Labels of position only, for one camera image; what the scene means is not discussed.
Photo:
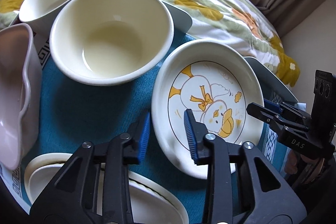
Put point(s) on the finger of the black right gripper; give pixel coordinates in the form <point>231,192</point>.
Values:
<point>287,111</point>
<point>276,122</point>

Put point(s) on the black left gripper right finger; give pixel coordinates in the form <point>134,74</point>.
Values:
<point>242,185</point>

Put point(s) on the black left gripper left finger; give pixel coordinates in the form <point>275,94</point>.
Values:
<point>93,184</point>

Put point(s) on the large yellow duck plate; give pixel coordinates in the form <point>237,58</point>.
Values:
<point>150,202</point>

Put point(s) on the medium duck plate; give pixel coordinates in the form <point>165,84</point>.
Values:
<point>217,84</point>

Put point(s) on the pink plastic handled bowl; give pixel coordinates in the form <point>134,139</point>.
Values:
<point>21,79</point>

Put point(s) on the large cream bowl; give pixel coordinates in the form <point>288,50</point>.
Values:
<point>110,42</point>

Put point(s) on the small cream plate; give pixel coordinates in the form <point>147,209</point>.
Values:
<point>43,175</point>

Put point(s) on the black phone on gripper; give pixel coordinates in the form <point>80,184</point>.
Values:
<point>324,97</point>

